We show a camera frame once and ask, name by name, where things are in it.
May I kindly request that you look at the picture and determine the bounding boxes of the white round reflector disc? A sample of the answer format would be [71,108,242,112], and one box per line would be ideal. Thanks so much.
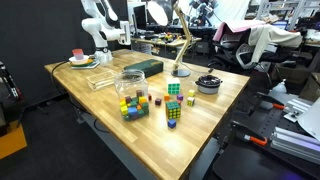
[147,0,170,27]

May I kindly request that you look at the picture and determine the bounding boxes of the short aluminium extrusion piece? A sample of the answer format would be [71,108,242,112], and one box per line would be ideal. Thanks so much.
[282,98,313,123]

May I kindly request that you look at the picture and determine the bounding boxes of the clear plastic rectangular box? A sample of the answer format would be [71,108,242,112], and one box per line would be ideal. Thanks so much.
[86,70,118,91]

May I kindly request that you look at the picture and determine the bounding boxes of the red plastic cup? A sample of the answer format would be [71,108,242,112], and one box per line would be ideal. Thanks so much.
[71,48,85,61]

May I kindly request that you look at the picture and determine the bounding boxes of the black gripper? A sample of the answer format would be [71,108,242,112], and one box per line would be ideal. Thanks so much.
[192,0,214,12]

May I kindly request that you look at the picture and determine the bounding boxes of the black-framed six face puzzle cube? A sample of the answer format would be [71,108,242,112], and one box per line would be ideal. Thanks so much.
[165,101,182,120]

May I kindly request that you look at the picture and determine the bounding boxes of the white spray bottle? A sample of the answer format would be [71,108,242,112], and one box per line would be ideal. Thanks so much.
[271,78,289,95]

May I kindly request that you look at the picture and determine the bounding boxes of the cluttered background work table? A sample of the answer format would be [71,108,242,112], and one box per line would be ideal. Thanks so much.
[131,31,203,48]

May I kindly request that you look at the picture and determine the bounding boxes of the round black and grey device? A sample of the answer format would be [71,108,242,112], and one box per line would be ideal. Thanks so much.
[194,74,223,95]

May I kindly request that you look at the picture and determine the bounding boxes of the orange box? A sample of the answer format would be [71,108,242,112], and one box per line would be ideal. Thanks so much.
[0,123,28,160]

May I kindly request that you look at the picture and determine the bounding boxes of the black mesh office chair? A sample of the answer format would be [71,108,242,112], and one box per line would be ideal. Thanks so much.
[207,31,269,74]

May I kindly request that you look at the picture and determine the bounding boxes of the small blue wooden cube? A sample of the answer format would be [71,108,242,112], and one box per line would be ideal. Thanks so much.
[167,118,177,130]

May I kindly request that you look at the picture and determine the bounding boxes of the large white-framed green puzzle cube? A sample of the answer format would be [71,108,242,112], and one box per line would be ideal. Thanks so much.
[166,77,182,96]

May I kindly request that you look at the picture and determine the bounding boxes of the computer monitor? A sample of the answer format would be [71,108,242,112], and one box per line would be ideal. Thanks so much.
[132,3,149,32]

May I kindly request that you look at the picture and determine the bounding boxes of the beige cloth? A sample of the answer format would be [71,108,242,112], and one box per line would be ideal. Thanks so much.
[247,24,304,56]

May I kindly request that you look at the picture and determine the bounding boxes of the brown cardboard box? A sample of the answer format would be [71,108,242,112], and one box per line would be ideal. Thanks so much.
[298,72,320,103]

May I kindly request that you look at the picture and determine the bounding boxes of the stacked aluminium extrusion bars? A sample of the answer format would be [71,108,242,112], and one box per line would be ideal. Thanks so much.
[270,126,320,165]

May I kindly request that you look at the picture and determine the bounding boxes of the small orange-handled tool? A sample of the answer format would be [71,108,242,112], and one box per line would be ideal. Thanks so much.
[271,102,287,111]

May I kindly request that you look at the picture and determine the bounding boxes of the orange-handled black clamp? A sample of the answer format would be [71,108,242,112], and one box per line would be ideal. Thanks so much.
[237,131,269,147]

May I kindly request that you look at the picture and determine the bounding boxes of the pink cloth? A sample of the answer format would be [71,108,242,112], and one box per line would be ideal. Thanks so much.
[212,19,268,43]

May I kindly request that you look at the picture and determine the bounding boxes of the black cable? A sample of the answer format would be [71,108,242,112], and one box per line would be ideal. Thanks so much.
[50,60,70,88]

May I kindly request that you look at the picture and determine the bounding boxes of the clear plastic jar of cubes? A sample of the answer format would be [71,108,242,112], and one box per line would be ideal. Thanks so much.
[114,69,150,122]

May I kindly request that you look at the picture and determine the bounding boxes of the dark green flat case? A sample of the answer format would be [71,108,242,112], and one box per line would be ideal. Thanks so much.
[123,59,165,79]

